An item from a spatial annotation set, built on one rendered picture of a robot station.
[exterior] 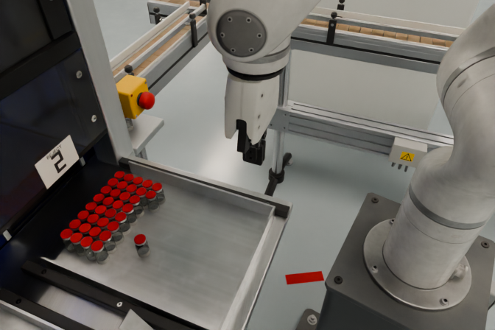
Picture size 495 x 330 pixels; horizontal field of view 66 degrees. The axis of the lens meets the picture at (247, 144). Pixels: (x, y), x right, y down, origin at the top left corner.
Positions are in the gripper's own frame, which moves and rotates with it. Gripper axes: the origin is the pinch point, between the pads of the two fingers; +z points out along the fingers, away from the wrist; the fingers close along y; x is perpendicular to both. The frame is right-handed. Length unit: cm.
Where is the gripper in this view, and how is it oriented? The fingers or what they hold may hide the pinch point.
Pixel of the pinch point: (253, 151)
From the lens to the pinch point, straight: 58.9
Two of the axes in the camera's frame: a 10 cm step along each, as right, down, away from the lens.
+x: 9.3, 2.4, -2.7
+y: -3.6, 6.2, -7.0
